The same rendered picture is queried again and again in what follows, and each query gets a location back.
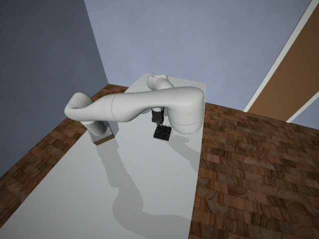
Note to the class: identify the black knob box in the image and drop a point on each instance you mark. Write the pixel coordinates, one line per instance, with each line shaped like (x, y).
(162, 132)

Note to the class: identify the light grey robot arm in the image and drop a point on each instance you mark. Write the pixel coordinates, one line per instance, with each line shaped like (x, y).
(184, 106)

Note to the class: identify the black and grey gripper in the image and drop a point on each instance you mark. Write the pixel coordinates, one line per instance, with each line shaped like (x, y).
(158, 113)

